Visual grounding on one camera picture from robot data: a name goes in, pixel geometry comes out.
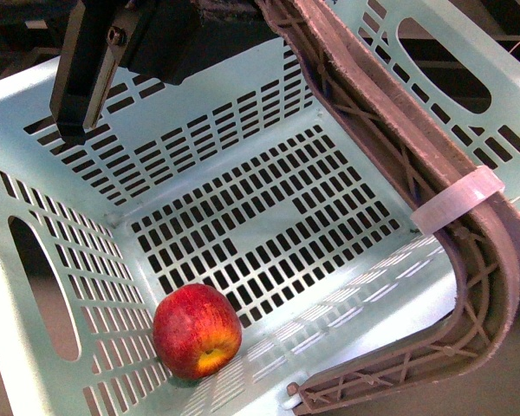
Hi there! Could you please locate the black gripper top view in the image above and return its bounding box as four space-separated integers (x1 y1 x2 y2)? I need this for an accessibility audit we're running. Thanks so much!
49 1 200 141

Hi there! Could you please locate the light teal plastic basket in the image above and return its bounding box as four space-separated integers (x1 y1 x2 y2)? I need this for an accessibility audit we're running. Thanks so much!
0 1 520 415

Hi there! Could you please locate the red apple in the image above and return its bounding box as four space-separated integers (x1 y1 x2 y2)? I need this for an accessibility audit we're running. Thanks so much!
153 283 242 380

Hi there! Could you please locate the brown basket handle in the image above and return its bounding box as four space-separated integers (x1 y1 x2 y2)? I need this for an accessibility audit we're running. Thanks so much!
259 1 520 415

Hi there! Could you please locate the white clip on handle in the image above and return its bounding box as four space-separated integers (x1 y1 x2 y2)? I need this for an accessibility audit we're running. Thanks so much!
411 166 505 235

